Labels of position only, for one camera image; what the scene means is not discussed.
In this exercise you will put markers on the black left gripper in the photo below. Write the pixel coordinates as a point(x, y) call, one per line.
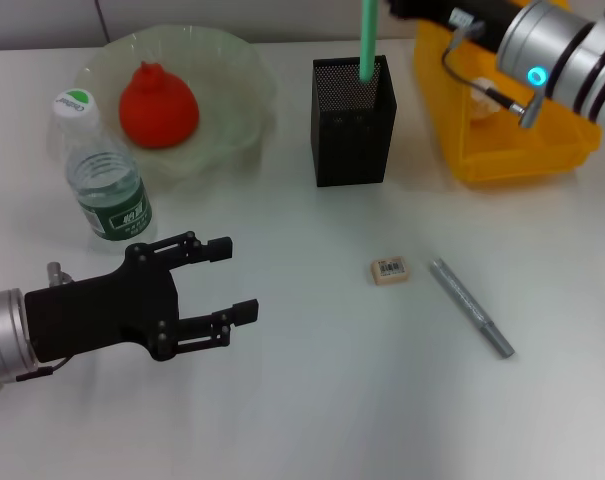
point(102, 315)

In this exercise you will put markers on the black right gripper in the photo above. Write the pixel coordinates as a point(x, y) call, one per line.
point(487, 20)

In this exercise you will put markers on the white paper ball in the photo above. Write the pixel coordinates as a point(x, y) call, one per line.
point(482, 107)

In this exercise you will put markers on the green pen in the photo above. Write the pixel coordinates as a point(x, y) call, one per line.
point(368, 40)

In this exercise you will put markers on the clear green-label water bottle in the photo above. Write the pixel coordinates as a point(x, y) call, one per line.
point(112, 200)

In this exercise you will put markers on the beige eraser with barcode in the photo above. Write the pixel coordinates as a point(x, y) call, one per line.
point(390, 271)

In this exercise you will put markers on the red-orange toy orange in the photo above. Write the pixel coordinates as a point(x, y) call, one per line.
point(157, 107)

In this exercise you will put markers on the grey marker pen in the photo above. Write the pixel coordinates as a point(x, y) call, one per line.
point(472, 310)

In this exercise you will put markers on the black mesh pen holder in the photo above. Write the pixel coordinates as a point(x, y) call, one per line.
point(352, 135)

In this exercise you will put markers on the translucent green fruit plate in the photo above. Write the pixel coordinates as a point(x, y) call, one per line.
point(222, 100)

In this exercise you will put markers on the yellow plastic bin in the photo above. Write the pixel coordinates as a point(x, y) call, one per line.
point(507, 155)

